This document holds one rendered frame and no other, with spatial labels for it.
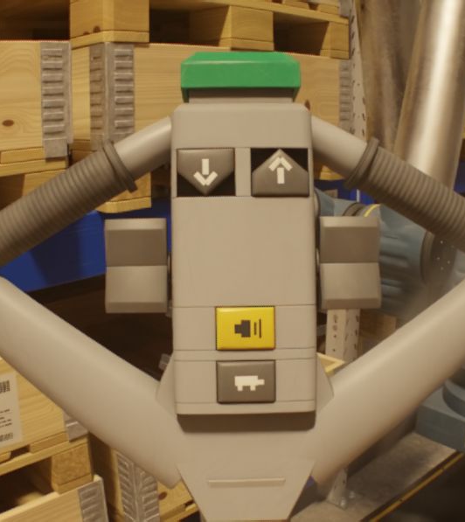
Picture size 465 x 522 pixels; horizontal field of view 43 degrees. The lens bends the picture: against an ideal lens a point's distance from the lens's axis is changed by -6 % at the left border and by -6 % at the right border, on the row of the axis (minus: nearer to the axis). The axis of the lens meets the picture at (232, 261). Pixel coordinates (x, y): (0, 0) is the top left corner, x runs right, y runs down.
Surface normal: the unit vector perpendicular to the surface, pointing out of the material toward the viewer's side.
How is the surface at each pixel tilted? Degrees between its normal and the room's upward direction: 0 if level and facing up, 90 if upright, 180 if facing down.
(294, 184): 74
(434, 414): 90
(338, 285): 57
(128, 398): 68
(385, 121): 100
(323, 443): 80
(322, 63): 90
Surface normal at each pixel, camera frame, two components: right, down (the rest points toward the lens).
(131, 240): 0.03, 0.26
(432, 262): 0.62, 0.21
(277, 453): 0.02, -0.07
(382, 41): -0.46, 0.38
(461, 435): -0.76, 0.17
